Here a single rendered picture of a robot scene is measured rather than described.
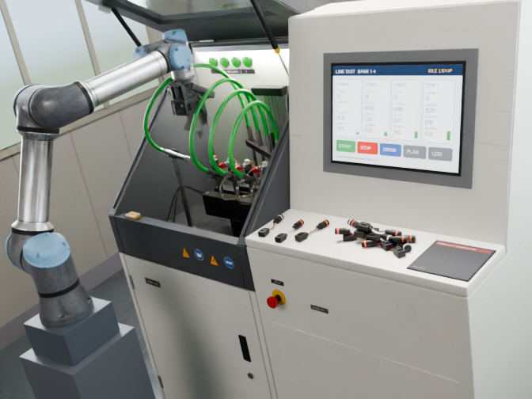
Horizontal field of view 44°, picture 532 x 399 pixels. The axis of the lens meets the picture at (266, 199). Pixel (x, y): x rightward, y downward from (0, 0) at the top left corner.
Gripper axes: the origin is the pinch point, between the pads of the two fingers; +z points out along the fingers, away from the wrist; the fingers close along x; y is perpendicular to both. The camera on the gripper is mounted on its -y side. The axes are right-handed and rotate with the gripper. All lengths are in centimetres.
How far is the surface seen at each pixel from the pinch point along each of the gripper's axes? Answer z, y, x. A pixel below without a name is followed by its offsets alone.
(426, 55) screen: -22, -10, 82
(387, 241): 21, 13, 79
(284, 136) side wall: 0.5, -4.2, 33.6
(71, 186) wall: 57, -40, -171
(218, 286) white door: 44, 23, 18
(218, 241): 26.2, 23.1, 23.2
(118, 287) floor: 121, -39, -152
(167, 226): 25.6, 21.8, -2.4
